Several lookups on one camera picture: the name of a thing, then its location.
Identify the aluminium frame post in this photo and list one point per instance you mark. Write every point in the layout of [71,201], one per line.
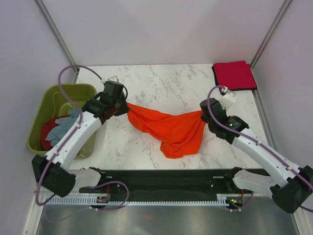
[54,30]
[273,27]

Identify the olive green plastic bin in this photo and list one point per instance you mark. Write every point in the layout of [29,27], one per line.
[54,104]

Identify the dark red t shirt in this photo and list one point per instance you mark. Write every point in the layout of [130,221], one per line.
[50,133]

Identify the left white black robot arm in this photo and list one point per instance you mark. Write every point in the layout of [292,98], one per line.
[52,170]

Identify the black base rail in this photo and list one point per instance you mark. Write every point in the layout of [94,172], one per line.
[164,185]

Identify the orange t shirt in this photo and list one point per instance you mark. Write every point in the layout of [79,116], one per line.
[180,135]

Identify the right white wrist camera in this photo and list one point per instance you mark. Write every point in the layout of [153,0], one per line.
[228,98]

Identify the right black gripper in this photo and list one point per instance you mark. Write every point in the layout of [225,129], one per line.
[203,119]

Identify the right aluminium frame post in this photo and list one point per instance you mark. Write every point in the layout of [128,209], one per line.
[273,27]

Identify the left aluminium frame post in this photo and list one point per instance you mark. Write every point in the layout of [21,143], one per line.
[54,30]

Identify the light blue t shirt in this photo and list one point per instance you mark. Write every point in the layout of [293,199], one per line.
[67,123]

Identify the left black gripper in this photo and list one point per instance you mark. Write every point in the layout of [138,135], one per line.
[125,108]

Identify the folded red t shirt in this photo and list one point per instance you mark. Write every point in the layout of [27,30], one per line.
[234,75]

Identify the white slotted cable duct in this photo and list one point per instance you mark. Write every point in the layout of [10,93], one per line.
[93,200]

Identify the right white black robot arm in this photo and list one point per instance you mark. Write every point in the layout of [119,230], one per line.
[286,183]

